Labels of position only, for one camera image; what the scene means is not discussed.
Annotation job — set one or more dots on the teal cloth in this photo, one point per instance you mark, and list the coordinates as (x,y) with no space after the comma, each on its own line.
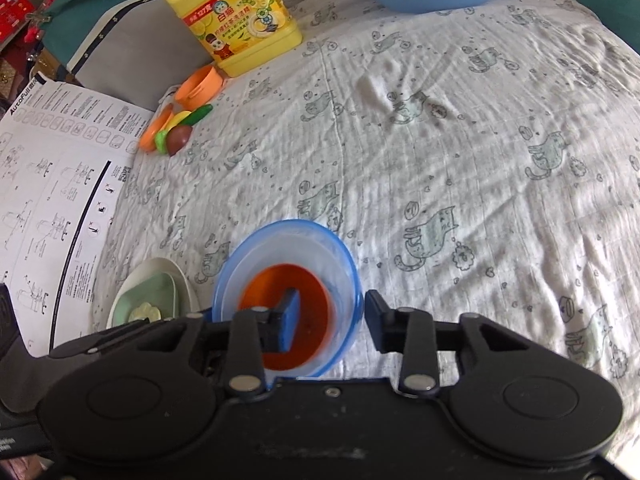
(95,0)

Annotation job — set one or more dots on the red box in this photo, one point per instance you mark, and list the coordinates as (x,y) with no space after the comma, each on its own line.
(12,15)

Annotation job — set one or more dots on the white instruction sheet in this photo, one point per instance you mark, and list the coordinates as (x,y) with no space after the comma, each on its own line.
(50,185)

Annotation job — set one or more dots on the orange toy pot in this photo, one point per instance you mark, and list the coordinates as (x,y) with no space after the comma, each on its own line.
(197,87)

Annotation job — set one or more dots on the clear plastic bowl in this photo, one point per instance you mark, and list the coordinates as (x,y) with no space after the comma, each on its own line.
(335,270)

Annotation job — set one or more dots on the cat printed blanket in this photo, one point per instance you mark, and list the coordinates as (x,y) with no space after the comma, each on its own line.
(450,160)

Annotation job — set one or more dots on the yellow toy banana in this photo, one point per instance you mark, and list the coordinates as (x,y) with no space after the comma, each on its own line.
(179,119)

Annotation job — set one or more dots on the small orange bowl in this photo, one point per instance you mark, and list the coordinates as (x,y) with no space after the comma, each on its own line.
(312,305)

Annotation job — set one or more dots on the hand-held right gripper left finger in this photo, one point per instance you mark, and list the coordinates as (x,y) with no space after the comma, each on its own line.
(289,321)

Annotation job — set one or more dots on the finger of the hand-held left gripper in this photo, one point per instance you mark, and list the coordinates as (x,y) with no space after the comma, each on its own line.
(107,339)

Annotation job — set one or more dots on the green square plate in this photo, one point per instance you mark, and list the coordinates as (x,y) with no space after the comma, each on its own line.
(150,292)

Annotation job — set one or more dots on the green toy vegetable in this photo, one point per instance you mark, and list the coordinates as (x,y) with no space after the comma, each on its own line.
(161,141)

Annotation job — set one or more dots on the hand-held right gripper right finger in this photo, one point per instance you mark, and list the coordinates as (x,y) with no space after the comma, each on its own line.
(381,325)

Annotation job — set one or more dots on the yellow scalloped plate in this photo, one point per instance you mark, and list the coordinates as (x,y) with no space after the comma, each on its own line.
(145,312)

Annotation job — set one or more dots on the yellow detergent bottle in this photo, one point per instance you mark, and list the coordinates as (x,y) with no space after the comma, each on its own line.
(235,15)

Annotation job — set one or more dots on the blue transparent bowl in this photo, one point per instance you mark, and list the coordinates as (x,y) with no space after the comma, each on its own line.
(222,285)

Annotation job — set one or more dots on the cream round plate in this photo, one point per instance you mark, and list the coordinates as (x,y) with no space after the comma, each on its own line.
(150,266)

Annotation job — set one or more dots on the brown toy fruit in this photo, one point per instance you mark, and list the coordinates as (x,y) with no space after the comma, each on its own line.
(179,140)

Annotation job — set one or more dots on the grey cushion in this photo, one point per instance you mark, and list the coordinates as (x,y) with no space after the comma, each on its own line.
(145,45)

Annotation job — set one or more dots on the green toy cucumber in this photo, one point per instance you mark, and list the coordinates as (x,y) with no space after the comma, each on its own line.
(200,114)

